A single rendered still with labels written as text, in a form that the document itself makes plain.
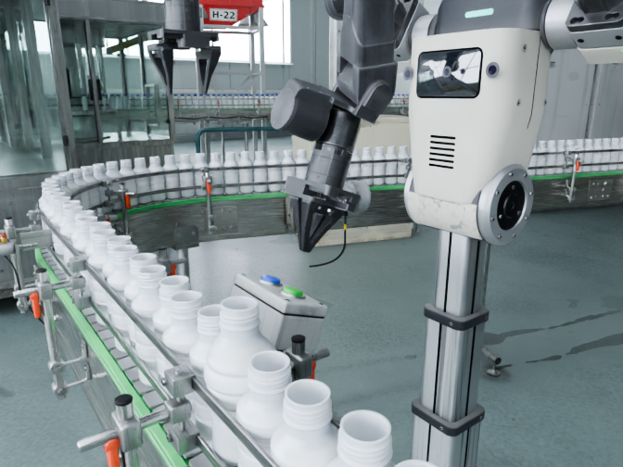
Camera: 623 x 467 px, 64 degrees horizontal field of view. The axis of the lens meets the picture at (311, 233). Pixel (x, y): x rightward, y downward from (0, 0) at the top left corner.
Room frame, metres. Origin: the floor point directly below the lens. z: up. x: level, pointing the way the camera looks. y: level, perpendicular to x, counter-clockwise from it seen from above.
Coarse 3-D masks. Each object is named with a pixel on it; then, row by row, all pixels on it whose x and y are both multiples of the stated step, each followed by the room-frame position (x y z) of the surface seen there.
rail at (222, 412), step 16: (48, 224) 1.07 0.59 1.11; (64, 240) 0.93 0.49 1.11; (80, 256) 0.83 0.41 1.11; (96, 272) 0.75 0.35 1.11; (128, 352) 0.63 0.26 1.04; (160, 352) 0.51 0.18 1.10; (144, 368) 0.57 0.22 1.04; (192, 384) 0.44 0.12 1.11; (208, 400) 0.41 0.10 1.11; (224, 416) 0.39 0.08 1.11; (240, 432) 0.36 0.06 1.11; (208, 448) 0.42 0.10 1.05; (256, 448) 0.34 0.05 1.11; (272, 464) 0.32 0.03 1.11
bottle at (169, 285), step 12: (168, 276) 0.60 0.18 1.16; (180, 276) 0.60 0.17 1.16; (168, 288) 0.57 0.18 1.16; (180, 288) 0.57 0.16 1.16; (168, 300) 0.56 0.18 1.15; (156, 312) 0.57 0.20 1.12; (168, 312) 0.56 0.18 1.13; (156, 324) 0.56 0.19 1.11; (168, 324) 0.55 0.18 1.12; (156, 348) 0.57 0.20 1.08
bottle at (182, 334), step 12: (180, 300) 0.54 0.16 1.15; (192, 300) 0.52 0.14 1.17; (180, 312) 0.51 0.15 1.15; (192, 312) 0.52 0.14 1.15; (180, 324) 0.51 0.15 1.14; (192, 324) 0.51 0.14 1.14; (168, 336) 0.51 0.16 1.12; (180, 336) 0.51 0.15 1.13; (192, 336) 0.51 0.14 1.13; (180, 348) 0.50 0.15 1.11; (192, 396) 0.50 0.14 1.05; (192, 408) 0.50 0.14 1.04; (192, 420) 0.50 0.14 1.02
